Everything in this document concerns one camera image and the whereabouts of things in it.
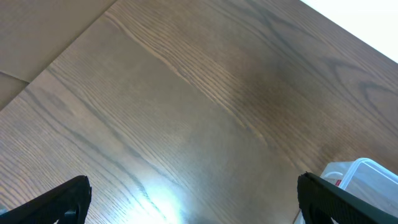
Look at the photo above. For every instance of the clear plastic container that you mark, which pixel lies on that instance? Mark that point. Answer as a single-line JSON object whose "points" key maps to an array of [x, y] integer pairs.
{"points": [[366, 180]]}

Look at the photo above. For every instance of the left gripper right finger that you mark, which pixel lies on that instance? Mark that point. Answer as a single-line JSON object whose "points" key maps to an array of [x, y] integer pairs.
{"points": [[323, 202]]}

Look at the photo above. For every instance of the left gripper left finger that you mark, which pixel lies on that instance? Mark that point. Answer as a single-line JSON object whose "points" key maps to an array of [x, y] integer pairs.
{"points": [[67, 203]]}

